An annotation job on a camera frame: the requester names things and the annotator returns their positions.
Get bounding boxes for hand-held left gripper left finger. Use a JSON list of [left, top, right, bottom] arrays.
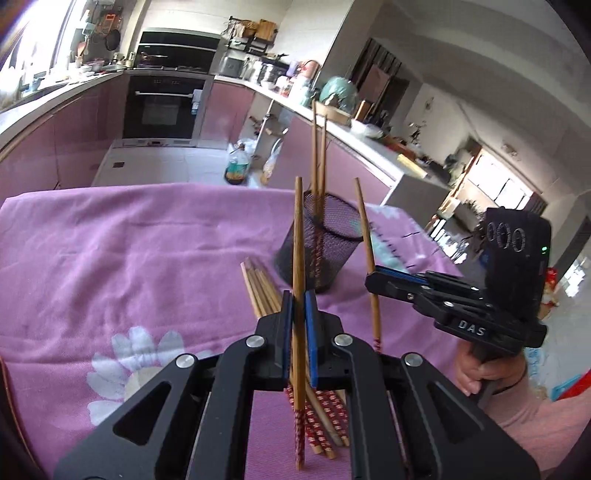
[[53, 291, 296, 480]]

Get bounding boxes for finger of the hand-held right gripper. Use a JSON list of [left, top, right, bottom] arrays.
[[375, 265, 481, 297], [365, 275, 493, 325]]

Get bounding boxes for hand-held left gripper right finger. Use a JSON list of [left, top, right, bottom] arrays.
[[302, 293, 541, 480]]

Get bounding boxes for bunch of wooden chopsticks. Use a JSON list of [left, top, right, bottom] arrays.
[[240, 256, 352, 461]]

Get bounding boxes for red-tipped wooden chopstick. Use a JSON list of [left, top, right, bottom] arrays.
[[310, 99, 321, 292], [291, 176, 307, 472], [353, 178, 383, 355]]

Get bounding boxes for black mesh cup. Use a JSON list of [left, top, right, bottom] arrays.
[[274, 191, 370, 295]]

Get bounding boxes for person's right forearm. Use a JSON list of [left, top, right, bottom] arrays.
[[480, 364, 591, 480]]

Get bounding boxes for person's right hand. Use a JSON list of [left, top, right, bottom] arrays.
[[455, 350, 528, 397]]

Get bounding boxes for white kitchen counter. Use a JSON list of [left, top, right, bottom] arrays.
[[212, 69, 451, 188]]

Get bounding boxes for purple floral tablecloth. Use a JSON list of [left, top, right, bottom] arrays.
[[0, 182, 467, 480]]

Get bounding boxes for clear plastic bag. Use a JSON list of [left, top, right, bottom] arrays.
[[260, 138, 284, 186]]

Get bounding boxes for pink kitchen cabinets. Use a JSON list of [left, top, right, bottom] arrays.
[[0, 76, 131, 191], [203, 83, 399, 205]]

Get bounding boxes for cooking oil bottle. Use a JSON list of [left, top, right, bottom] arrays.
[[224, 143, 253, 186]]

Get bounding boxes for teal bag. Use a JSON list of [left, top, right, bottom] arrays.
[[318, 76, 359, 112]]

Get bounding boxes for grey kitchen counter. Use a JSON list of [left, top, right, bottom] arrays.
[[0, 69, 131, 153]]

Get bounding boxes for kitchen window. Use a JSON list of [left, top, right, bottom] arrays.
[[9, 0, 90, 77]]

